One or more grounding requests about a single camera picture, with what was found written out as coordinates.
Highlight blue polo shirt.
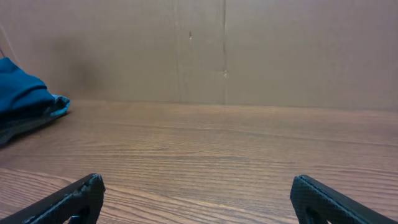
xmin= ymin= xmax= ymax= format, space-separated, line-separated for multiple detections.
xmin=1 ymin=57 xmax=55 ymax=120

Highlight folded light blue jeans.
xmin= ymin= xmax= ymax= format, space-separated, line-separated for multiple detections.
xmin=41 ymin=95 xmax=70 ymax=120

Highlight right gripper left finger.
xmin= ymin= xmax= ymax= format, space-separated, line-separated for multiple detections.
xmin=1 ymin=174 xmax=106 ymax=224

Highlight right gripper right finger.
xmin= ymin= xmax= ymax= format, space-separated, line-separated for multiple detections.
xmin=290 ymin=175 xmax=397 ymax=224

